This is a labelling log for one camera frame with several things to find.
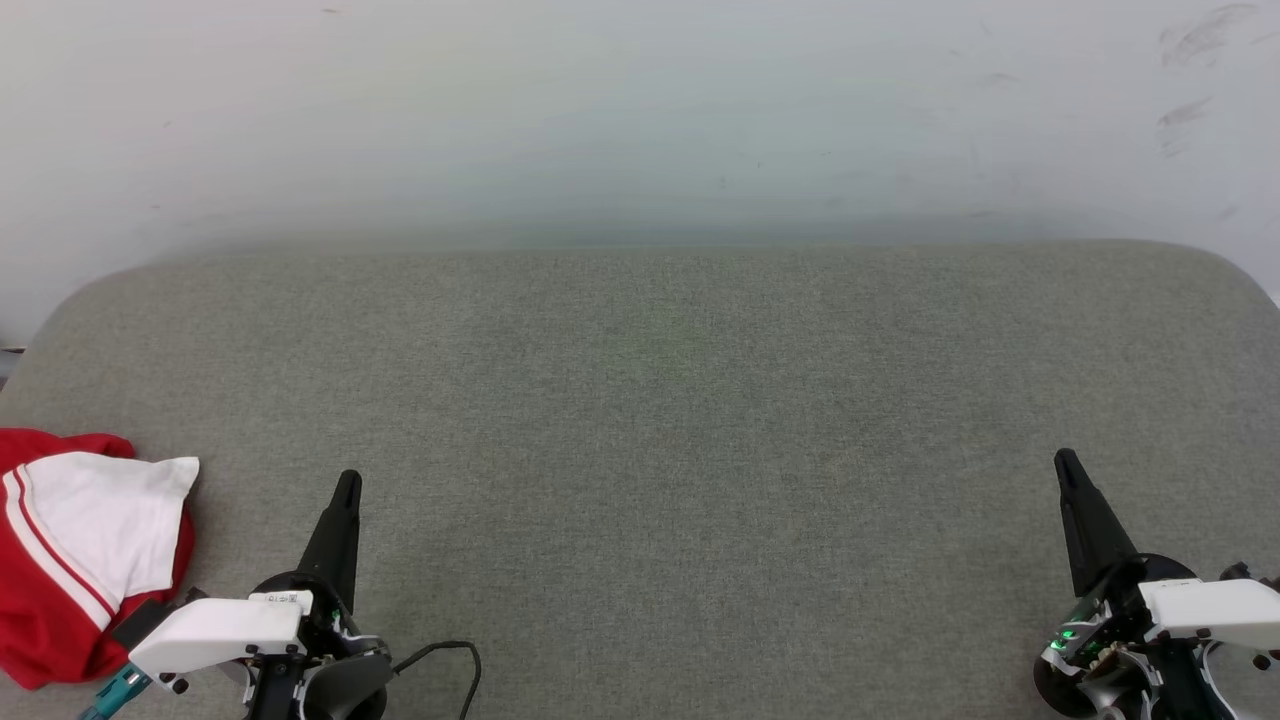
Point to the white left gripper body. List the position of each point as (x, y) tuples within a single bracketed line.
[(215, 630)]

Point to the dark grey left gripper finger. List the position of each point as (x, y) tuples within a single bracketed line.
[(335, 540)]

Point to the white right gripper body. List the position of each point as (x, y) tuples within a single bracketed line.
[(1210, 610)]

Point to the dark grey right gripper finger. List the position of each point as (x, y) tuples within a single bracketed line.
[(1090, 530)]

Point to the red white basketball jersey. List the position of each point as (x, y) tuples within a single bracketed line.
[(60, 560)]

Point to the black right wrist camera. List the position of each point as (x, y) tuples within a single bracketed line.
[(1245, 574)]

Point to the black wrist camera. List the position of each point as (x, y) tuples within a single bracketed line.
[(1245, 574), (140, 622)]

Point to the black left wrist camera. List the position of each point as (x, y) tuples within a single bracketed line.
[(140, 622)]

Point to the teal left camera connector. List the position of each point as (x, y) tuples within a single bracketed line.
[(115, 692)]

